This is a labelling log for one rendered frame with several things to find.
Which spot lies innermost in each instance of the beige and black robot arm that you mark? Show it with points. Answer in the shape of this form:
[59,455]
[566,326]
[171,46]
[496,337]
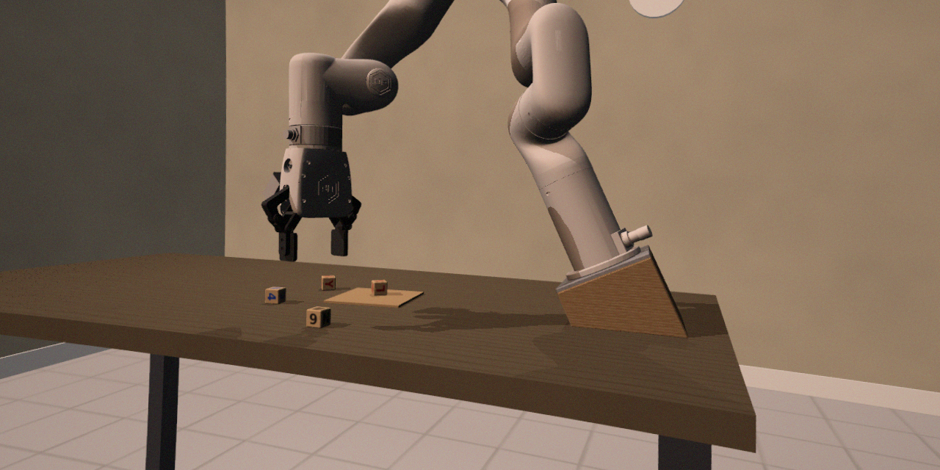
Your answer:
[552,43]

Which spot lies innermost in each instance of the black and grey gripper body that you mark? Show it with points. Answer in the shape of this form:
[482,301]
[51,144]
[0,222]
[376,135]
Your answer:
[319,181]

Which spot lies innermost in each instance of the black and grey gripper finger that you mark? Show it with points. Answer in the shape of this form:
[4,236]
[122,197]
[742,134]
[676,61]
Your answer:
[339,235]
[284,225]

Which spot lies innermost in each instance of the tan flat mat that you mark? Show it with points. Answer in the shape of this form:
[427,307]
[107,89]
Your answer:
[364,297]

